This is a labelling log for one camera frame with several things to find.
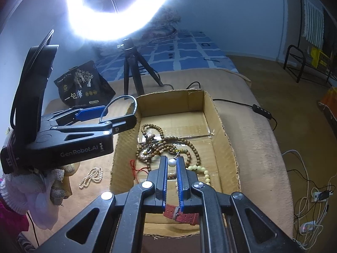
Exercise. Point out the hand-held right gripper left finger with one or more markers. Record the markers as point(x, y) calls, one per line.
point(163, 179)

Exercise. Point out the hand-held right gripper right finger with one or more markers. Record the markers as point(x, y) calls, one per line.
point(180, 181)

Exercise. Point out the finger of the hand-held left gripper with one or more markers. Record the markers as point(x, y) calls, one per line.
point(90, 112)
point(123, 123)

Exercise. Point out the pearl earring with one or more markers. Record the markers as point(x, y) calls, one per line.
point(172, 162)

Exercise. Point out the black bangle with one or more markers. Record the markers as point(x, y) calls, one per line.
point(118, 97)

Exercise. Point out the cardboard box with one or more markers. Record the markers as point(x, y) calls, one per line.
point(221, 142)

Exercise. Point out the person's left forearm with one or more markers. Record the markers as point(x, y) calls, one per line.
point(23, 189)

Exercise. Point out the person's left hand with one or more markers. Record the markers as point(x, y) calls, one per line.
point(67, 170)

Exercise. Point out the black printed snack bag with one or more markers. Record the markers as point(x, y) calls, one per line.
point(84, 84)

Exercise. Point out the black tripod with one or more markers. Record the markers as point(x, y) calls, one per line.
point(130, 66)

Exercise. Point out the blue patterned bed sheet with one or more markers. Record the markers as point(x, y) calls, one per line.
point(189, 55)

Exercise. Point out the pink garment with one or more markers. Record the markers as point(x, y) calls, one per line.
point(10, 213)

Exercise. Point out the white power strip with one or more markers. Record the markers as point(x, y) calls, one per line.
point(314, 196)

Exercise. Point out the orange cloth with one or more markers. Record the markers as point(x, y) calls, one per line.
point(330, 102)

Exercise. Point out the black clothes rack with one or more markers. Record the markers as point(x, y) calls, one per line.
point(292, 47)

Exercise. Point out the yellow crate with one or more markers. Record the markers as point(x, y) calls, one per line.
point(320, 58)

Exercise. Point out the dark hanging clothing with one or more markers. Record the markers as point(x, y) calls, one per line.
point(330, 37)

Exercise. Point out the striped towel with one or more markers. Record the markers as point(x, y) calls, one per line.
point(313, 18)

